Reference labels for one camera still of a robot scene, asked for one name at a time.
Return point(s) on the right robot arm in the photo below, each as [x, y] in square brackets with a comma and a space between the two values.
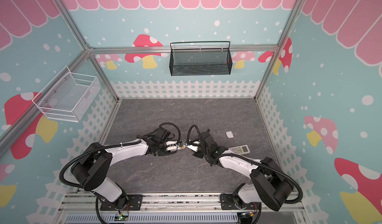
[269, 184]

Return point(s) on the white vented cable duct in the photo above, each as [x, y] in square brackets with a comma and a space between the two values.
[171, 218]

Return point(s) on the white wire mesh basket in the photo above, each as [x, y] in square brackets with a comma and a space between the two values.
[68, 97]

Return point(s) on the aluminium mounting rail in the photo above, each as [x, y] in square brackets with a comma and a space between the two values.
[85, 202]

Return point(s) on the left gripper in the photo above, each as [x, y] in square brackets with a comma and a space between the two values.
[161, 153]

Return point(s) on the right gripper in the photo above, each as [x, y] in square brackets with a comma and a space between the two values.
[201, 148]

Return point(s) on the white remote control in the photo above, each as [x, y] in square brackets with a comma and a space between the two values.
[241, 150]
[180, 146]

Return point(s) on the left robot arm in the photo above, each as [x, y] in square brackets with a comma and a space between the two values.
[90, 169]

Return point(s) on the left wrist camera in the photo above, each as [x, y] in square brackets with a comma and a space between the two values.
[171, 146]

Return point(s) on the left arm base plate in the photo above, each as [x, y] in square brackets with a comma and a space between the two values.
[131, 202]

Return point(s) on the white battery cover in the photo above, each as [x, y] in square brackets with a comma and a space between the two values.
[229, 134]

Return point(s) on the black wire mesh basket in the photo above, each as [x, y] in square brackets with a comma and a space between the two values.
[200, 58]

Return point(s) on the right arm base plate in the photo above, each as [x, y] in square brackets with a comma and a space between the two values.
[233, 202]

